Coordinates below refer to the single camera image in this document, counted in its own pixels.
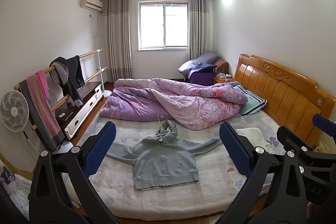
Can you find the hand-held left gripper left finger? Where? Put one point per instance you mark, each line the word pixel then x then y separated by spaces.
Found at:
pixel 101 146

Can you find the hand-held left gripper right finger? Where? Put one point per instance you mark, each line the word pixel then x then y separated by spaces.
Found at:
pixel 235 148

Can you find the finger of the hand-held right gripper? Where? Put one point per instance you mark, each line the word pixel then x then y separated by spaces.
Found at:
pixel 321 121
pixel 287 136

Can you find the grey zip hoodie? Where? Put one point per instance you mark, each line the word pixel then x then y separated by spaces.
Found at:
pixel 162 158

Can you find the white folded cloth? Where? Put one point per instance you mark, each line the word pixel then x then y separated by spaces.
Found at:
pixel 250 133

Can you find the yellow packet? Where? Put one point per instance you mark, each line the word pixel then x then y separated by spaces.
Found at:
pixel 324 146

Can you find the wooden bed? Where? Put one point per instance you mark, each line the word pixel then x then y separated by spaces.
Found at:
pixel 283 92

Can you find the white drawer cabinet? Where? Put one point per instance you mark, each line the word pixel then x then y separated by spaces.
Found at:
pixel 84 106

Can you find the pale floral bed blanket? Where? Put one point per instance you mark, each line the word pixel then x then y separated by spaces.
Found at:
pixel 210 187

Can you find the blue striped pillow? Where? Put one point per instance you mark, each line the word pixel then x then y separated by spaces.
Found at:
pixel 252 102

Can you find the wooden nightstand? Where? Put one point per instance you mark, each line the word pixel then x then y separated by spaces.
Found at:
pixel 223 80

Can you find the purple floral quilt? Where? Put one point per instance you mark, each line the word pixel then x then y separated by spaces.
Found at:
pixel 183 100

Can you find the grey and pink blanket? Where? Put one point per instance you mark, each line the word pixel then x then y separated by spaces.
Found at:
pixel 39 111

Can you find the black jacket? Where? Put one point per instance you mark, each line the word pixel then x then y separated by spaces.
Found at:
pixel 72 74

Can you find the dark purple cloth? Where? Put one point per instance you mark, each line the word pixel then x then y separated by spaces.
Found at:
pixel 200 76

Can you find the brown chair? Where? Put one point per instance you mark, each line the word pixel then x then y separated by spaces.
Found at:
pixel 223 64

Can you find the pink towel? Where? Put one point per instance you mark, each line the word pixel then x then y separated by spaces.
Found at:
pixel 43 81

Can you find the blue-grey rolled quilt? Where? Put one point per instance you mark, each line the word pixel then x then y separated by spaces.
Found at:
pixel 199 61

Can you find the white electric fan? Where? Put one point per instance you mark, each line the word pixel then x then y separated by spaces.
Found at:
pixel 11 111

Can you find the blue floral printed cloth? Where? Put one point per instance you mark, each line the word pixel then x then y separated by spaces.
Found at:
pixel 10 182

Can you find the grey striped curtain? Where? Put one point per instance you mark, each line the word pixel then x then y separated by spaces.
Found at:
pixel 115 37
pixel 200 27

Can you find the window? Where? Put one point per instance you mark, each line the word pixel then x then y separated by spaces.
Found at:
pixel 162 26

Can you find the white air conditioner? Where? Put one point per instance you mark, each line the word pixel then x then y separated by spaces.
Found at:
pixel 90 3

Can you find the wooden rail rack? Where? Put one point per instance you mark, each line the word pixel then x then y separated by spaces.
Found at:
pixel 89 54

